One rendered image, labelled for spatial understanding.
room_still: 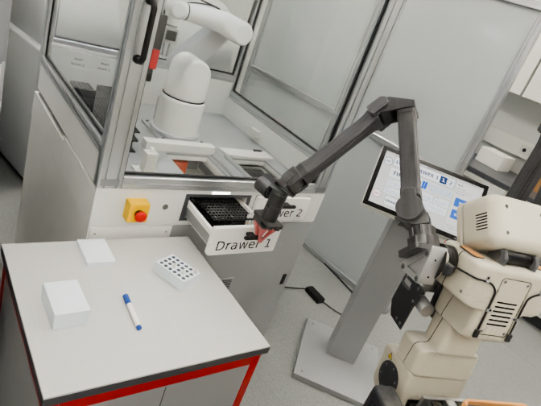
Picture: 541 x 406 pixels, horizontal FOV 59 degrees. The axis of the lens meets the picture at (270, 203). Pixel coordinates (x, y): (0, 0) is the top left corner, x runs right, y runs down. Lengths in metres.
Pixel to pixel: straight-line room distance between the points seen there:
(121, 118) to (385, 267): 1.49
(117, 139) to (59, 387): 0.72
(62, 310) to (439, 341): 1.04
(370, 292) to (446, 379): 0.96
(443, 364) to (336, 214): 2.10
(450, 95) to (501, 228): 1.81
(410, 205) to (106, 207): 0.96
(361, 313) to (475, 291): 1.29
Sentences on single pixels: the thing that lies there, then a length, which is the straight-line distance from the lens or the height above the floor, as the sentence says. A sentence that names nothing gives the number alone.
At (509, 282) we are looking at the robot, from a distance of 1.41.
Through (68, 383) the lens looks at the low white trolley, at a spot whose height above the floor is 0.76.
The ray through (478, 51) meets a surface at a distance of 3.07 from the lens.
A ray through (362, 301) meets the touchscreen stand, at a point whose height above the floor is 0.43.
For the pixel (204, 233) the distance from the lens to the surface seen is 1.66.
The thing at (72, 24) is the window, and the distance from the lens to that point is 2.02.
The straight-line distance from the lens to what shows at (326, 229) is 3.58.
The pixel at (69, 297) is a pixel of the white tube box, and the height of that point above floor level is 0.81.
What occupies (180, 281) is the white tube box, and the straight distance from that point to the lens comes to 1.52.
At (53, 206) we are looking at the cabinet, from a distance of 2.08.
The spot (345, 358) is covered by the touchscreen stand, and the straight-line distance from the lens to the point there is 2.75.
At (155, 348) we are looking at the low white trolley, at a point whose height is 0.76.
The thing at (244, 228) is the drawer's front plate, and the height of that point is 0.93.
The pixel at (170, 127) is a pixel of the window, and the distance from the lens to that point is 1.60.
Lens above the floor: 1.67
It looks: 23 degrees down
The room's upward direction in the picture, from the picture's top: 21 degrees clockwise
